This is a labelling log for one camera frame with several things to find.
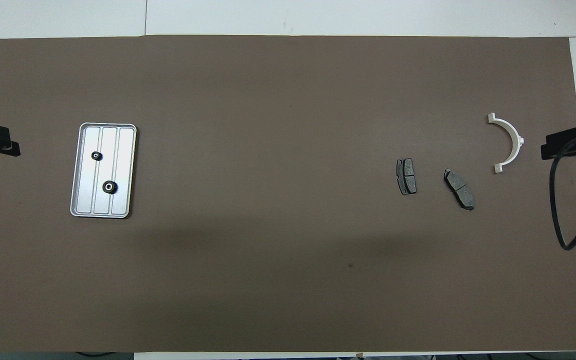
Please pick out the long dark brake pad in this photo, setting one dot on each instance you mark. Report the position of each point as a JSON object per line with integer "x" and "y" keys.
{"x": 459, "y": 189}

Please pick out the large black bearing gear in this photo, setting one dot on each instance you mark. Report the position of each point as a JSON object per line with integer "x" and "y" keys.
{"x": 110, "y": 187}

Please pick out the short dark brake pad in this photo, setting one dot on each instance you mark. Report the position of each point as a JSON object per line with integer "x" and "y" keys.
{"x": 407, "y": 177}

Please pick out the silver metal tray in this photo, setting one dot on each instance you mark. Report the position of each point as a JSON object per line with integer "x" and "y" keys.
{"x": 123, "y": 200}

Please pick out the white semicircular bracket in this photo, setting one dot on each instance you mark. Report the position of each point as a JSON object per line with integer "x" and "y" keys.
{"x": 517, "y": 141}

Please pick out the small black bearing gear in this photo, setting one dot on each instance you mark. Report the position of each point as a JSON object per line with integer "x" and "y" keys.
{"x": 97, "y": 156}

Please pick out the brown table mat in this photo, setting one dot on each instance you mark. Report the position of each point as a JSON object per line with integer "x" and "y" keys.
{"x": 268, "y": 200}

